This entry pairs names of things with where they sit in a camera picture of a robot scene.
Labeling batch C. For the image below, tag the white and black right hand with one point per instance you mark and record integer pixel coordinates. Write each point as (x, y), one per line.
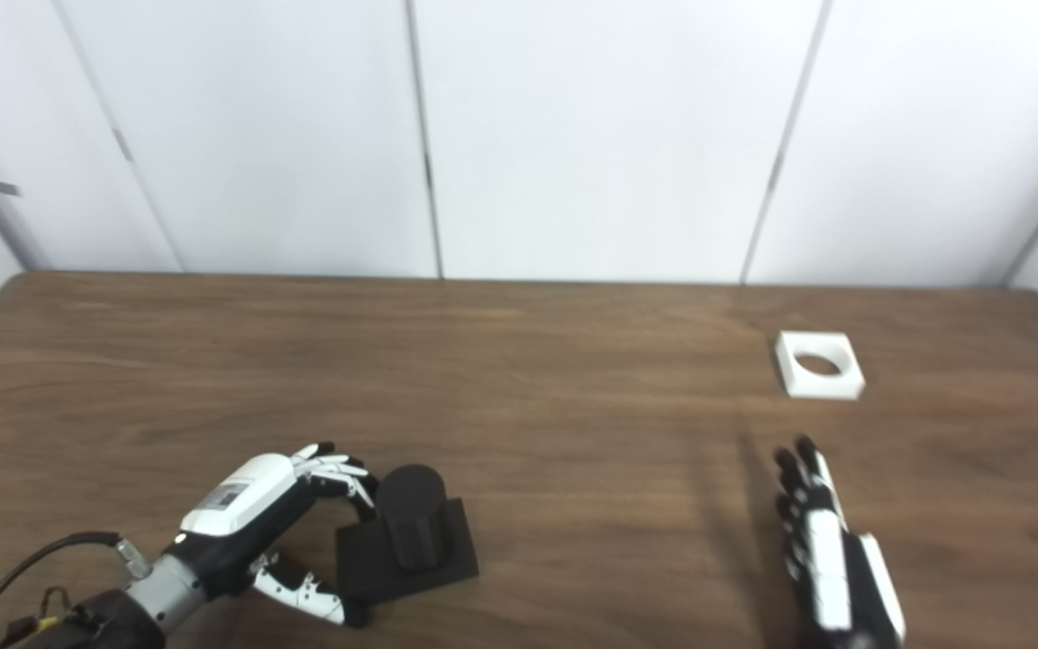
(830, 577)

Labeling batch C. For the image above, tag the white and black left hand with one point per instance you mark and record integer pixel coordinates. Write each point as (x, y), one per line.
(240, 500)

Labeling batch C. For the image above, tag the black peg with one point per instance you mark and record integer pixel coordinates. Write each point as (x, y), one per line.
(415, 514)

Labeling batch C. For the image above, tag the white square piece with hole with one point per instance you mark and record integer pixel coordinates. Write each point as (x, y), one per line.
(825, 388)

